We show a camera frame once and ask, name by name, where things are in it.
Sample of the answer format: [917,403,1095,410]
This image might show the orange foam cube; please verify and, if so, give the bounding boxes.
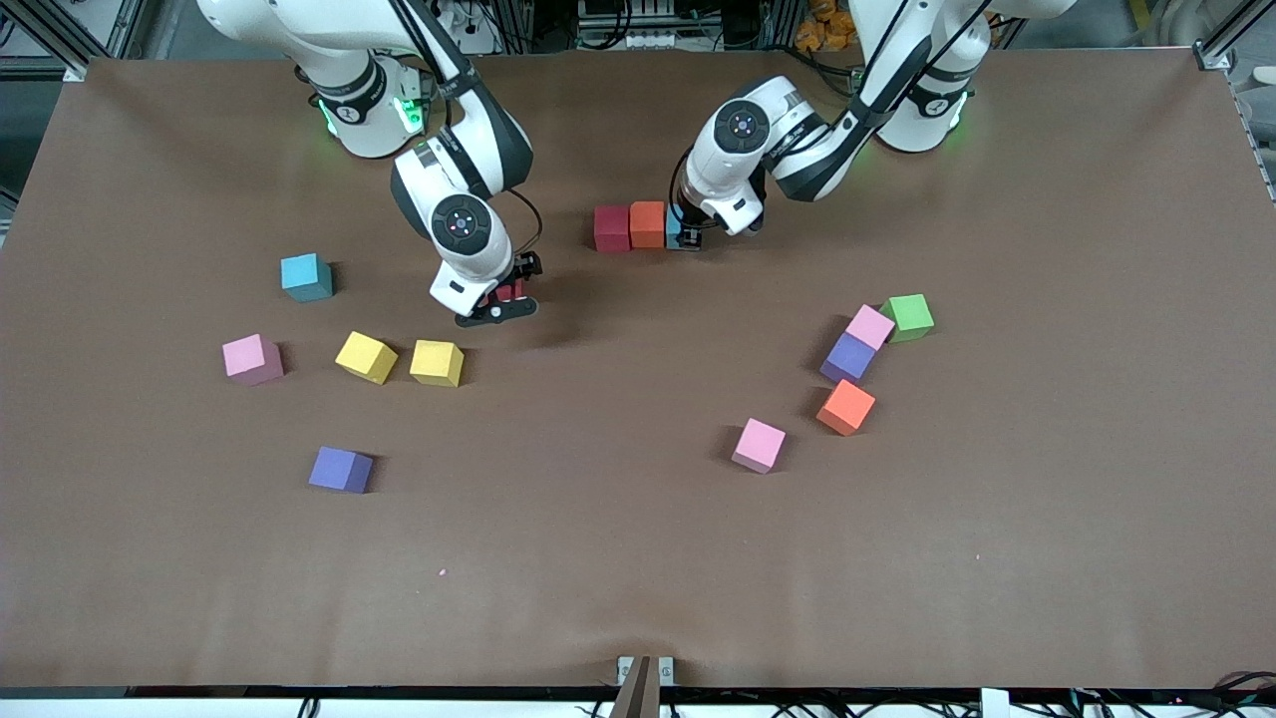
[815,379,877,437]
[629,200,667,250]

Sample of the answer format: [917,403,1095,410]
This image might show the yellow foam cube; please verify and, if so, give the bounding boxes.
[334,330,400,386]
[409,339,466,389]

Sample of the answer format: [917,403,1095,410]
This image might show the purple foam cube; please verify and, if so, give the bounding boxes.
[308,446,375,495]
[819,332,878,386]

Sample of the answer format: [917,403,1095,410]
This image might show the pink foam cube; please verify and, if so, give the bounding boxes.
[845,304,897,352]
[221,333,286,387]
[731,418,788,475]

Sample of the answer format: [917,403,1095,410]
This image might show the white electronics box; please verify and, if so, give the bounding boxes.
[576,0,679,51]

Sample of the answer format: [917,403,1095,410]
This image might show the green foam cube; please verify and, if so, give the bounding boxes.
[879,293,936,344]

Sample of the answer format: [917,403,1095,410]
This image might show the orange snack bags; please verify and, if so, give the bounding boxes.
[795,0,860,53]

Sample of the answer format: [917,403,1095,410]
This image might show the brown table cover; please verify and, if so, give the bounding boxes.
[0,50,1276,691]

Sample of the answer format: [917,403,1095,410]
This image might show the wooden strip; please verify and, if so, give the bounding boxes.
[609,655,652,718]

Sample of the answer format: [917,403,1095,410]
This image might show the metal table edge bracket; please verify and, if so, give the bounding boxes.
[616,655,676,689]

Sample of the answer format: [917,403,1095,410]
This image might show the black cable bundle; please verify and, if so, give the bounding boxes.
[1067,670,1276,718]

